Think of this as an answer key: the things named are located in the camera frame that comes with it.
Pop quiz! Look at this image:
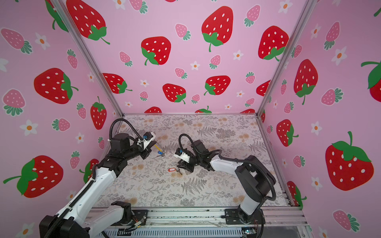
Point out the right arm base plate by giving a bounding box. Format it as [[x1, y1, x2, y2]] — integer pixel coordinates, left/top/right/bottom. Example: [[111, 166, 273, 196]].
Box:
[[222, 208, 266, 225]]

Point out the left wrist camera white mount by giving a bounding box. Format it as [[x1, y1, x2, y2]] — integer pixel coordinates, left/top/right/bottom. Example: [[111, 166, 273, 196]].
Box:
[[143, 132, 156, 149]]

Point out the aluminium frame rail front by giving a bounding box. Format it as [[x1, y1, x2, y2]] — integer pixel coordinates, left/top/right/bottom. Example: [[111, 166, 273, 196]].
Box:
[[58, 206, 313, 238]]

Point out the key with red tag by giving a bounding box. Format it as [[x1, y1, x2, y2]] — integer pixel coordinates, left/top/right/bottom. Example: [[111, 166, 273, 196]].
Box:
[[168, 168, 182, 175]]

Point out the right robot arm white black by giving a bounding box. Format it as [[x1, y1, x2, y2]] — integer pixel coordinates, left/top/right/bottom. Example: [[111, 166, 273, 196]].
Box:
[[174, 140, 276, 224]]

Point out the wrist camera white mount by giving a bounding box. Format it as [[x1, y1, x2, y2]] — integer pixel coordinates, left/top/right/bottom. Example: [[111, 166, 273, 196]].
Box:
[[143, 132, 156, 149], [174, 148, 191, 163]]

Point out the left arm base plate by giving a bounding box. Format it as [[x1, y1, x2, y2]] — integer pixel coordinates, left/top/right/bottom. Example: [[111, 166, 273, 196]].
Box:
[[112, 209, 148, 227]]

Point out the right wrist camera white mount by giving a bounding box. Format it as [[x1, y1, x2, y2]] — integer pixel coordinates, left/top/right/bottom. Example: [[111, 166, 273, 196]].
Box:
[[174, 148, 191, 163]]

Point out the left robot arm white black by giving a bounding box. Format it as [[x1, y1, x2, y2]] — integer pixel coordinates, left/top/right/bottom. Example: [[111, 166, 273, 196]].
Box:
[[39, 132, 156, 238]]

